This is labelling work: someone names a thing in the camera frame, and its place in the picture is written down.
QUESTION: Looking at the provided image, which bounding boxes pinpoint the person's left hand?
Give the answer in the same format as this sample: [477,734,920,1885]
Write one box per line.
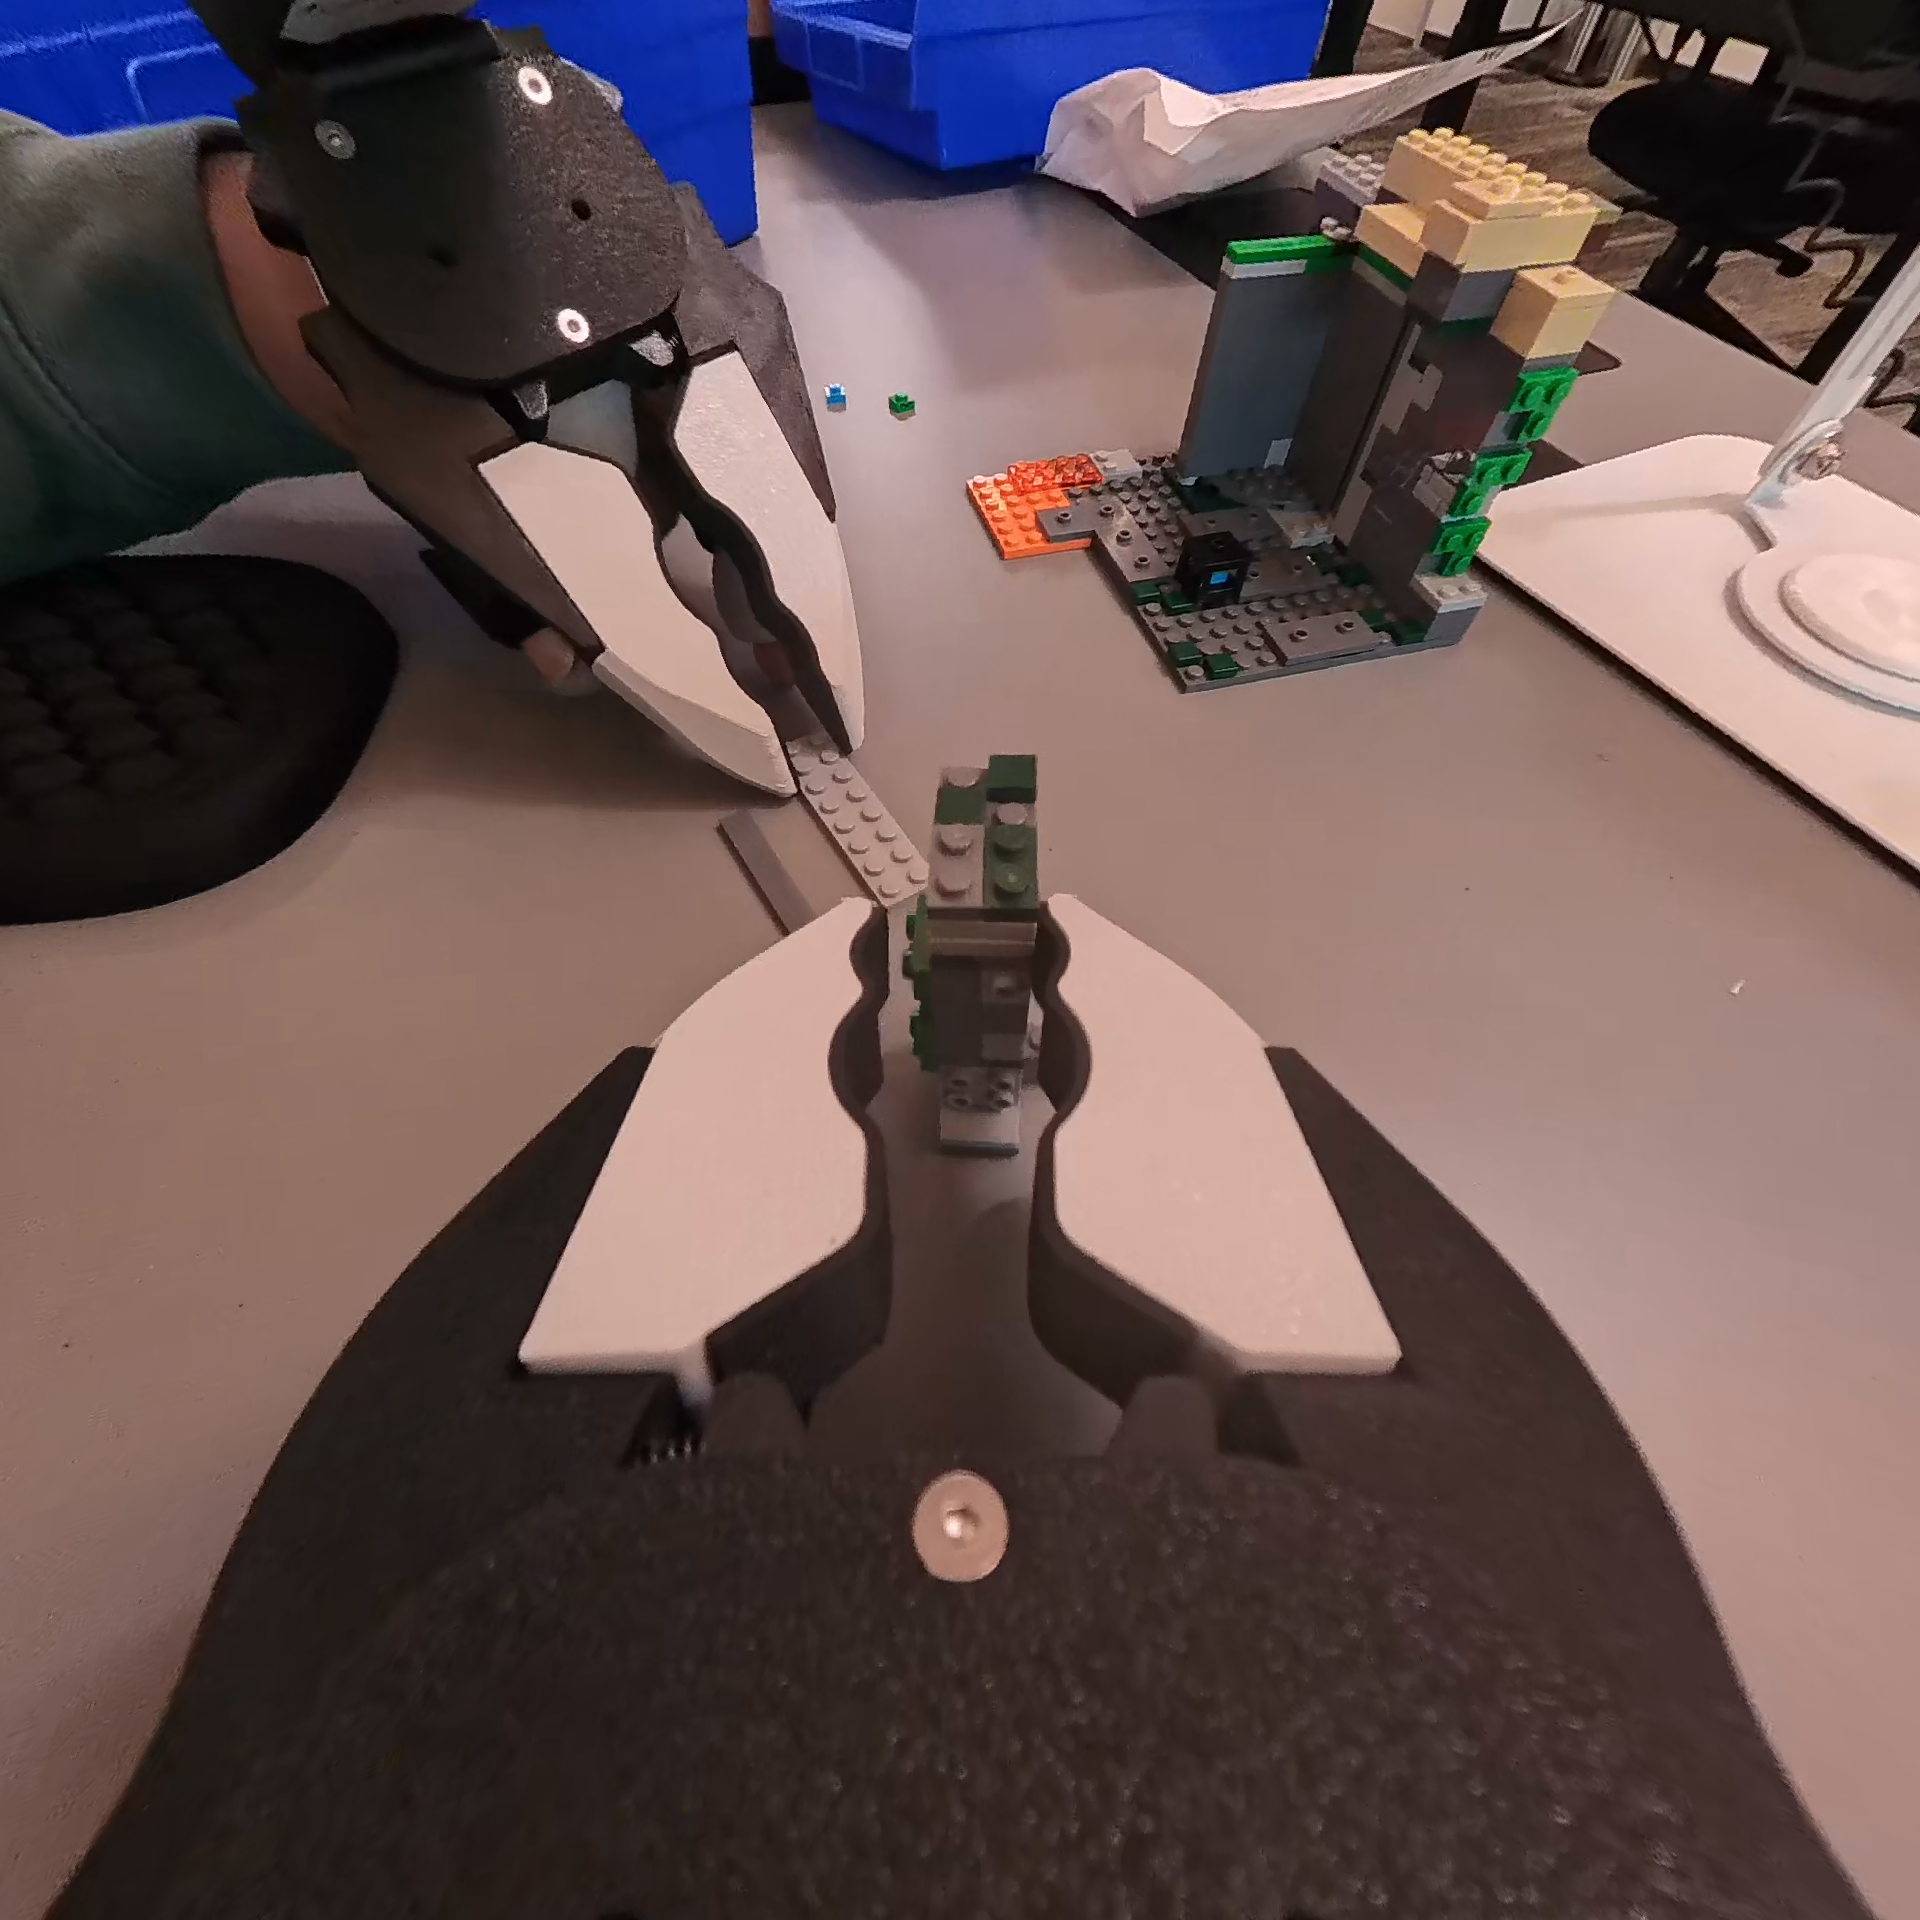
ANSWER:
[193,144,339,427]

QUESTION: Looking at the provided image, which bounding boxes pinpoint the dark grey tile strip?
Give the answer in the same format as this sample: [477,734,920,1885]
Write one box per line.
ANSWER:
[716,812,830,936]

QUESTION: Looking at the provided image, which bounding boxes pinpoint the person's left forearm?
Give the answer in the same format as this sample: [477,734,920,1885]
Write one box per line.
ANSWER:
[0,109,339,590]

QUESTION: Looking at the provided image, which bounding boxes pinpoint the white crumpled bag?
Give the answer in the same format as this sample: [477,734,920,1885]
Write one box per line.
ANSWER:
[1036,33,1594,222]

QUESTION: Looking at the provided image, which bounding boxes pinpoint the blue plastic bin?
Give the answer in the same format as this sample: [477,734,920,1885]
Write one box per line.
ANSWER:
[0,0,770,250]
[773,0,1339,176]

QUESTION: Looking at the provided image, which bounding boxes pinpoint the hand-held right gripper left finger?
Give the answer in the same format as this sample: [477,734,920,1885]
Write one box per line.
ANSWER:
[518,897,904,1384]

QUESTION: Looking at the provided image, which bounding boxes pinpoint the grey white brick column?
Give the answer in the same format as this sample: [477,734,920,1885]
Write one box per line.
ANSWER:
[907,900,1057,1161]

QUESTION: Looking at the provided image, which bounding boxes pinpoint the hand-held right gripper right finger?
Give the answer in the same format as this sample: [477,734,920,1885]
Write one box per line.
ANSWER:
[1032,891,1403,1384]

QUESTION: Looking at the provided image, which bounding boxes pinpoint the white lamp base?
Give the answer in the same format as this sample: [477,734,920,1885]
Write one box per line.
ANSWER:
[1477,437,1920,875]

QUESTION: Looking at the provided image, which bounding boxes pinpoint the long light grey plate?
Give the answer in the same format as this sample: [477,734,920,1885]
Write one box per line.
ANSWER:
[787,736,941,905]

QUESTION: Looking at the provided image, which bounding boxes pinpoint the orange brick plate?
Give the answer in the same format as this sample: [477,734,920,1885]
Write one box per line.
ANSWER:
[964,451,1161,566]

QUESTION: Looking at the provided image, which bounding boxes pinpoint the black office chair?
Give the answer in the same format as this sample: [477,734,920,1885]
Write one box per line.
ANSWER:
[1584,0,1920,369]

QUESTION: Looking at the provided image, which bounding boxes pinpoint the grey green brick tower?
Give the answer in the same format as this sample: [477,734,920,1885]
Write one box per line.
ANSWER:
[1122,129,1626,701]

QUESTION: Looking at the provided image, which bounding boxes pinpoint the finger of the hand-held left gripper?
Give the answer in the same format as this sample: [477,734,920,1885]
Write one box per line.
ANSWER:
[476,429,818,801]
[664,336,875,755]

